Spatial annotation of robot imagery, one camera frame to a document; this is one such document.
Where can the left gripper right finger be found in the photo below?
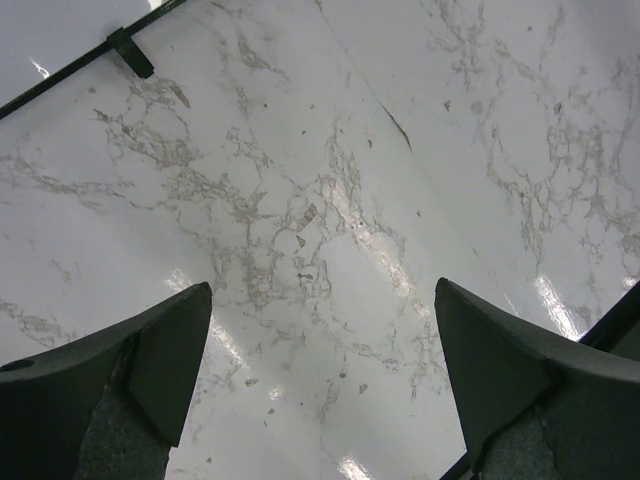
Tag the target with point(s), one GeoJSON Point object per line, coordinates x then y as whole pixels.
{"type": "Point", "coordinates": [525, 390]}

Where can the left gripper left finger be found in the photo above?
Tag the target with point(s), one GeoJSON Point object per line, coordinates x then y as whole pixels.
{"type": "Point", "coordinates": [110, 405]}

